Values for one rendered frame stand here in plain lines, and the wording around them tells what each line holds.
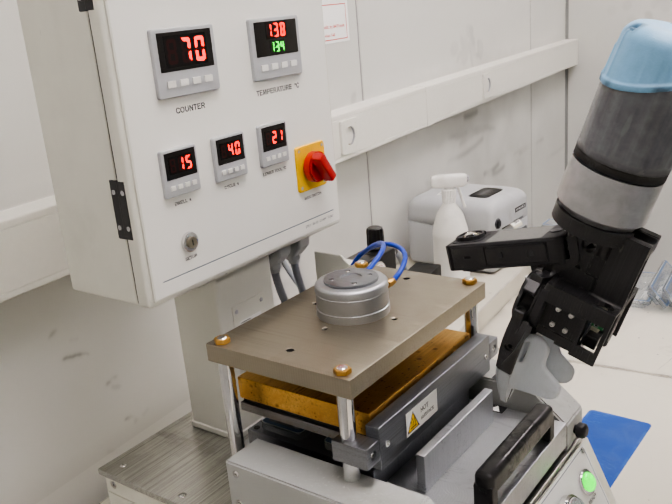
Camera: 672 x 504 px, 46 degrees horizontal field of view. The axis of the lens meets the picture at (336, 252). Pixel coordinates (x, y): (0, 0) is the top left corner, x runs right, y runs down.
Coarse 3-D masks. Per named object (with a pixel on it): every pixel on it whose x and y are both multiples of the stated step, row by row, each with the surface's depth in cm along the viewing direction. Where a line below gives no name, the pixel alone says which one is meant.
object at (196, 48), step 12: (168, 36) 75; (180, 36) 76; (192, 36) 77; (204, 36) 79; (168, 48) 75; (180, 48) 76; (192, 48) 78; (204, 48) 79; (168, 60) 75; (180, 60) 77; (192, 60) 78; (204, 60) 79
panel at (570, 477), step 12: (576, 456) 88; (588, 456) 90; (564, 468) 85; (576, 468) 87; (588, 468) 89; (564, 480) 85; (576, 480) 86; (552, 492) 82; (564, 492) 84; (576, 492) 86; (588, 492) 87; (600, 492) 89
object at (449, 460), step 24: (480, 408) 84; (456, 432) 79; (480, 432) 84; (504, 432) 85; (432, 456) 76; (456, 456) 80; (480, 456) 81; (528, 456) 80; (552, 456) 83; (408, 480) 78; (432, 480) 76; (456, 480) 77; (528, 480) 78
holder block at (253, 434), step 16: (464, 400) 90; (448, 416) 87; (256, 432) 84; (272, 432) 84; (432, 432) 84; (288, 448) 82; (304, 448) 80; (320, 448) 80; (416, 448) 82; (336, 464) 78; (400, 464) 80; (384, 480) 77
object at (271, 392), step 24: (456, 336) 88; (408, 360) 83; (432, 360) 83; (240, 384) 83; (264, 384) 81; (288, 384) 80; (384, 384) 78; (408, 384) 78; (264, 408) 82; (288, 408) 80; (312, 408) 78; (336, 408) 76; (360, 408) 74; (384, 408) 75; (336, 432) 76; (360, 432) 75
